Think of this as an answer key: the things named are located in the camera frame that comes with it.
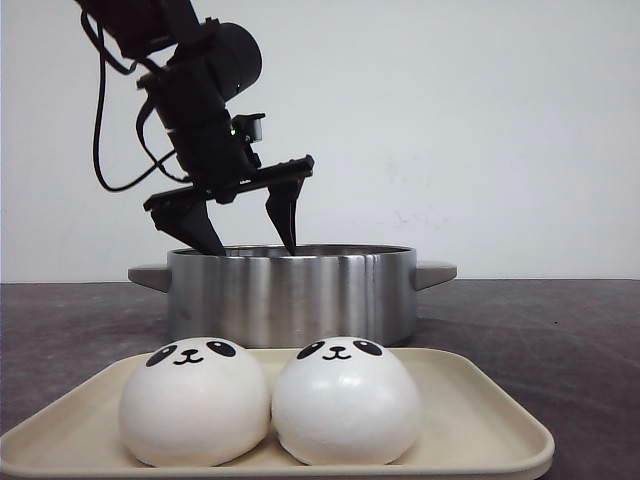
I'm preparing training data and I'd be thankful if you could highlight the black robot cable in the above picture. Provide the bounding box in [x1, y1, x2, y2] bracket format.
[79, 9, 194, 193]

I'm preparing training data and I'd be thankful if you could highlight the panda bun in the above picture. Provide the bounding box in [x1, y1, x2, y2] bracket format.
[119, 337, 271, 467]
[271, 336, 422, 465]

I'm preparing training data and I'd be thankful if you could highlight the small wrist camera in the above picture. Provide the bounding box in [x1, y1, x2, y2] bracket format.
[231, 113, 266, 146]

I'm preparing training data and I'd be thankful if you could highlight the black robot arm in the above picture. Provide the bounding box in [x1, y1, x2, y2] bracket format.
[80, 1, 314, 256]

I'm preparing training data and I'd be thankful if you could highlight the stainless steel steamer pot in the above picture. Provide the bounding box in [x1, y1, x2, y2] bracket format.
[128, 244, 457, 348]

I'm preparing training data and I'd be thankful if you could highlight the beige plastic tray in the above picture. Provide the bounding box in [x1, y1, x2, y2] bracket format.
[1, 348, 555, 479]

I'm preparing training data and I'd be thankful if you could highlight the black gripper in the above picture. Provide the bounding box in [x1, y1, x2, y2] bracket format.
[135, 37, 314, 255]

